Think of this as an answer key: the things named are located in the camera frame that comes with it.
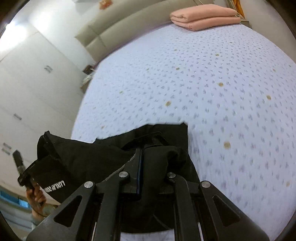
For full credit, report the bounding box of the folded pink blanket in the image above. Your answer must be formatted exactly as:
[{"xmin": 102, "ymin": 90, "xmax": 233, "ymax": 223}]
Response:
[{"xmin": 170, "ymin": 5, "xmax": 242, "ymax": 32}]

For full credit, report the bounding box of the grey nightstand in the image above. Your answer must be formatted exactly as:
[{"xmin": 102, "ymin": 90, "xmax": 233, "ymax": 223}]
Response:
[{"xmin": 80, "ymin": 65, "xmax": 96, "ymax": 93}]

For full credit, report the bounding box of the person's left forearm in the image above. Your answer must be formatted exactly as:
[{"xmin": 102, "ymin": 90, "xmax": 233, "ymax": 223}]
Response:
[{"xmin": 30, "ymin": 210, "xmax": 58, "ymax": 232}]

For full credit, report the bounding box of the person's left hand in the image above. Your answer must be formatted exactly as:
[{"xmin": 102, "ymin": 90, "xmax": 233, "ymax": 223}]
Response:
[{"xmin": 26, "ymin": 182, "xmax": 48, "ymax": 217}]

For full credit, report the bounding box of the orange and white curtain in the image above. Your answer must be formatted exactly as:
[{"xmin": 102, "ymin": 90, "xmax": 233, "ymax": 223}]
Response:
[{"xmin": 228, "ymin": 0, "xmax": 245, "ymax": 18}]

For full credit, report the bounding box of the black hooded jacket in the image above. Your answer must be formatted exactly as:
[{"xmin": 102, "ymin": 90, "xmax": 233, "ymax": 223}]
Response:
[{"xmin": 37, "ymin": 123, "xmax": 200, "ymax": 233}]

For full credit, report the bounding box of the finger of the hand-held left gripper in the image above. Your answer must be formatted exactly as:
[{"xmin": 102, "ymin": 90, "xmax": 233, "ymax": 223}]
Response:
[{"xmin": 24, "ymin": 160, "xmax": 43, "ymax": 180}]

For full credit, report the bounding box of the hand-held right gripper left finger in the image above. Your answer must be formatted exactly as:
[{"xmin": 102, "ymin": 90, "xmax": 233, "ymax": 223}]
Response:
[{"xmin": 26, "ymin": 148, "xmax": 142, "ymax": 241}]

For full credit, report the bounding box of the orange plush toy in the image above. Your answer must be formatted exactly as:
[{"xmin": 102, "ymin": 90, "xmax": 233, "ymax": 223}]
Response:
[{"xmin": 98, "ymin": 0, "xmax": 114, "ymax": 10}]

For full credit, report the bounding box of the bed with lilac patterned sheet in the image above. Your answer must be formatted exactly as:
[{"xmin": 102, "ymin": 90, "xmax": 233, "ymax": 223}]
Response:
[{"xmin": 70, "ymin": 22, "xmax": 296, "ymax": 241}]

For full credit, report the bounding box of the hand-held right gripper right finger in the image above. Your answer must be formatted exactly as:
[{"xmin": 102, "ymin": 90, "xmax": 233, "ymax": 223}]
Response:
[{"xmin": 165, "ymin": 173, "xmax": 270, "ymax": 241}]

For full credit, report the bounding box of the white wardrobe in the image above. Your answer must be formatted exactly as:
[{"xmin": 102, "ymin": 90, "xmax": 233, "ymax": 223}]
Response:
[{"xmin": 0, "ymin": 23, "xmax": 97, "ymax": 186}]

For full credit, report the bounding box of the beige padded headboard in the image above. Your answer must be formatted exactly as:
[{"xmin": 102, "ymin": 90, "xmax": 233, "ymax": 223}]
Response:
[{"xmin": 74, "ymin": 0, "xmax": 201, "ymax": 63}]

